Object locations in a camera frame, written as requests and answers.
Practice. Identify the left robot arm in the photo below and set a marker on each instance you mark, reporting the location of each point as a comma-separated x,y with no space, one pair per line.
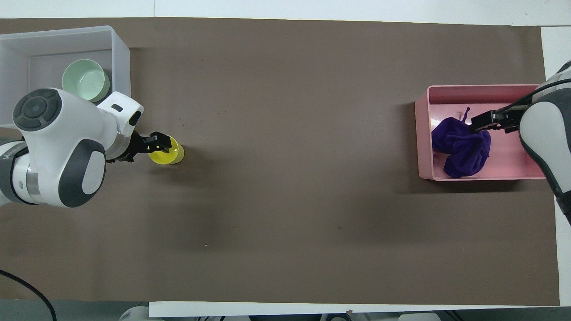
62,129

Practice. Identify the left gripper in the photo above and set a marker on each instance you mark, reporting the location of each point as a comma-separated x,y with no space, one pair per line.
136,143

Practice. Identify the light green bowl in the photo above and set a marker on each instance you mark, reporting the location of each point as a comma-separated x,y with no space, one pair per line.
84,80

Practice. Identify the translucent white plastic box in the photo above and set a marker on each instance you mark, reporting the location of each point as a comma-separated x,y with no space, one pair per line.
120,58

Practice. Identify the purple cloth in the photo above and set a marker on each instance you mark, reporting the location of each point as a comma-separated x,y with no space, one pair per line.
461,149

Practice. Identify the yellow cup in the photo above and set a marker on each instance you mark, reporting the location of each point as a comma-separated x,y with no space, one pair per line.
167,157

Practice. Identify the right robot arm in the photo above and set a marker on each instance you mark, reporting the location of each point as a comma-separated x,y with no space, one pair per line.
542,122

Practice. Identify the pink plastic box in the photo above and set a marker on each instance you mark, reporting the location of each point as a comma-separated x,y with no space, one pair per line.
499,96

